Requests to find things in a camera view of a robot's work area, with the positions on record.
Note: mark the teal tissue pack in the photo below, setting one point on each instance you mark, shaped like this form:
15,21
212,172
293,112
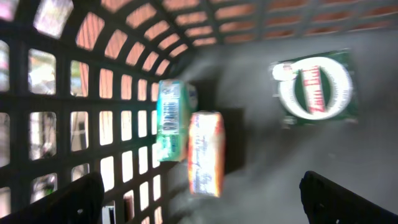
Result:
177,100

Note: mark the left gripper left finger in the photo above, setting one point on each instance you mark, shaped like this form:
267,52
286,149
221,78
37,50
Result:
80,201

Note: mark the grey plastic basket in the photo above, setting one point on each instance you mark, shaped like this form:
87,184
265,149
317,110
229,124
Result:
79,91

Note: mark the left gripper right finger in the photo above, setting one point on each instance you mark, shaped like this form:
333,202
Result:
327,202

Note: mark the orange tissue pack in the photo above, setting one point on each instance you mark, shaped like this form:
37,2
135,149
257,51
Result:
206,151

